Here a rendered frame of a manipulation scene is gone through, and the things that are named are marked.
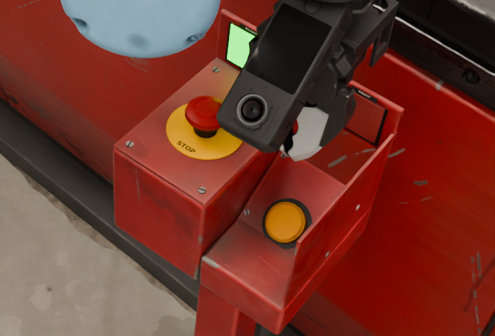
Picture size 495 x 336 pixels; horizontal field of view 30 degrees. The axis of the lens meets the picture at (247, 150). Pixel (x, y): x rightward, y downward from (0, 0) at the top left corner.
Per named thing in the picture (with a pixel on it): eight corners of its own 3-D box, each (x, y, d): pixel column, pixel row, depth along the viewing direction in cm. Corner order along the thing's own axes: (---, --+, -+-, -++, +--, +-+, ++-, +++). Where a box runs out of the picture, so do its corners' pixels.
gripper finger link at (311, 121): (353, 140, 79) (370, 67, 72) (314, 184, 76) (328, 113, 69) (323, 122, 80) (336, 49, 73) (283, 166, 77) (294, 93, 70)
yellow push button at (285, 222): (262, 231, 88) (256, 228, 86) (283, 197, 88) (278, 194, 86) (295, 252, 87) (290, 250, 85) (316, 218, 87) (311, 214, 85)
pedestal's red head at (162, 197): (112, 225, 91) (110, 98, 78) (210, 134, 101) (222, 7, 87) (277, 337, 85) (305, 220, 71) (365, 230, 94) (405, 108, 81)
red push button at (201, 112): (174, 135, 85) (175, 109, 82) (201, 112, 87) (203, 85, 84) (208, 158, 83) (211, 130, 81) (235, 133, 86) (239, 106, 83)
